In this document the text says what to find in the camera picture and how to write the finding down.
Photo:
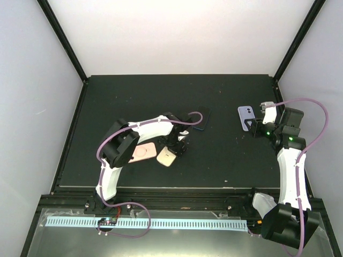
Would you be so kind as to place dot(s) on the beige cased phone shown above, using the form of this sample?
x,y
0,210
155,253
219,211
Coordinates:
x,y
166,157

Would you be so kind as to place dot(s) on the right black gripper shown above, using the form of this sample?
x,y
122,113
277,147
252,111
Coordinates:
x,y
255,127

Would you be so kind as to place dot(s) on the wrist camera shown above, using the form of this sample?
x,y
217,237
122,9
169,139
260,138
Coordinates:
x,y
183,135
270,112

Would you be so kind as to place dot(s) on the pink cased phone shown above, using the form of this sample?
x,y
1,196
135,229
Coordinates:
x,y
143,152

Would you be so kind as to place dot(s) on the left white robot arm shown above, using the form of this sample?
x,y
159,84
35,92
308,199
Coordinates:
x,y
118,148

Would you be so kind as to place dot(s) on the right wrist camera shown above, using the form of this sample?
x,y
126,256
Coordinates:
x,y
270,112

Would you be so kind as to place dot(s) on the black frame post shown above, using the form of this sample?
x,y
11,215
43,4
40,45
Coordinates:
x,y
299,37
58,30

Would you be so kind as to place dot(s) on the left black frame post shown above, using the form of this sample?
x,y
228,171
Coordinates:
x,y
58,30

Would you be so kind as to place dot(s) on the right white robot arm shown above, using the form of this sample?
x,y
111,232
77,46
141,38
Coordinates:
x,y
289,221

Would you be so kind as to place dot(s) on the small circuit board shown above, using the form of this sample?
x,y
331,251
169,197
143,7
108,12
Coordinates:
x,y
107,221

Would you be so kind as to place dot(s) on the light blue slotted cable duct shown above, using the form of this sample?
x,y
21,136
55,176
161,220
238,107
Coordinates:
x,y
154,223

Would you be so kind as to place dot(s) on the black aluminium front rail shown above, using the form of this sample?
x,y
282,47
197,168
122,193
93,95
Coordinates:
x,y
232,201

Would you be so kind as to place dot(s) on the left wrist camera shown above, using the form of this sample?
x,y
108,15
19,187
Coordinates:
x,y
183,135

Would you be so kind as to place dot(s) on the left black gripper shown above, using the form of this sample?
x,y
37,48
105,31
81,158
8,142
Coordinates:
x,y
176,149

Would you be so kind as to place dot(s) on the lavender phone case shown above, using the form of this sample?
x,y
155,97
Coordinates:
x,y
245,112

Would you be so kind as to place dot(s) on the blue phone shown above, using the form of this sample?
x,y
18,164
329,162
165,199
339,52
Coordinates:
x,y
205,111

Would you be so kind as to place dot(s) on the right black frame post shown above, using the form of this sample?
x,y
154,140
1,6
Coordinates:
x,y
299,37

